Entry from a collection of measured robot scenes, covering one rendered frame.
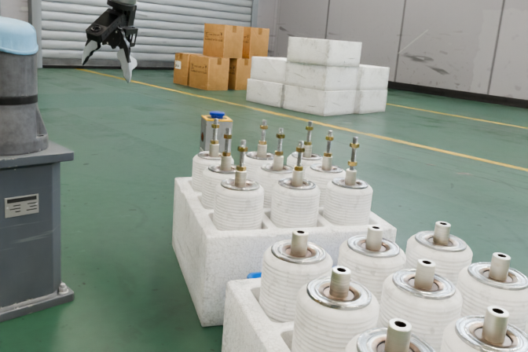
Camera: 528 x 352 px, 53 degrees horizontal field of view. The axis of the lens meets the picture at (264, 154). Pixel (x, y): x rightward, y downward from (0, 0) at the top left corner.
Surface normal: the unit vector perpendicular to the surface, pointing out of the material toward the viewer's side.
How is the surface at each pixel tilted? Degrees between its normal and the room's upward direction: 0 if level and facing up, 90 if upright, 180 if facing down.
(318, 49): 90
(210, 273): 90
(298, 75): 90
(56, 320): 0
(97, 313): 0
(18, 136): 72
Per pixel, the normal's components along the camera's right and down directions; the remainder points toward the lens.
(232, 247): 0.30, 0.23
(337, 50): 0.70, 0.21
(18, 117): 0.71, -0.10
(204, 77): -0.73, 0.09
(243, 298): 0.08, -0.97
